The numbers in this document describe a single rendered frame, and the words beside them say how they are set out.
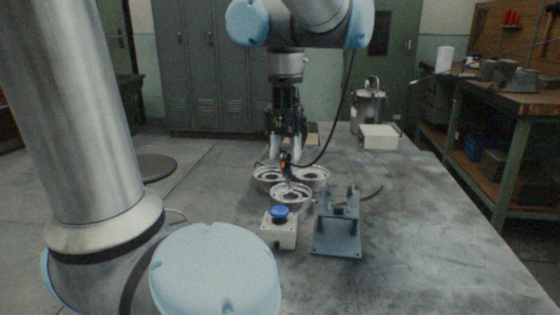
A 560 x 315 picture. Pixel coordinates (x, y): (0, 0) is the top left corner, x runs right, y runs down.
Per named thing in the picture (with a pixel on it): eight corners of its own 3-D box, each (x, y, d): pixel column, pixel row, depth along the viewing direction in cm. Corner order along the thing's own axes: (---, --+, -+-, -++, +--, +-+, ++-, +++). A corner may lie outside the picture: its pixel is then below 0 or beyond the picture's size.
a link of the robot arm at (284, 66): (269, 51, 70) (309, 51, 69) (270, 73, 72) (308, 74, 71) (262, 53, 64) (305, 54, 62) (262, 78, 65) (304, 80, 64)
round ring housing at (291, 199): (266, 215, 81) (266, 200, 79) (273, 195, 91) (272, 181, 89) (310, 219, 80) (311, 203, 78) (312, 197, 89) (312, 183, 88)
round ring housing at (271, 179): (290, 194, 91) (290, 180, 89) (251, 194, 91) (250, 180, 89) (290, 178, 100) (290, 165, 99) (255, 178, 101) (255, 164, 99)
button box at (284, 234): (265, 228, 76) (265, 209, 74) (297, 230, 75) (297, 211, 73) (258, 250, 68) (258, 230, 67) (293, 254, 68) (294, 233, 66)
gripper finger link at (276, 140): (262, 175, 73) (266, 135, 70) (268, 164, 79) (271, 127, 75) (276, 178, 73) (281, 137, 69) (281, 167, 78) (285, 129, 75)
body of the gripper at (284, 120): (262, 138, 68) (261, 78, 64) (270, 127, 76) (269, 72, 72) (299, 141, 67) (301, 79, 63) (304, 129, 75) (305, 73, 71)
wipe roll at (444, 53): (431, 72, 276) (436, 45, 268) (446, 72, 274) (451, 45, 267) (436, 73, 265) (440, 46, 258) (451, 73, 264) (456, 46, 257)
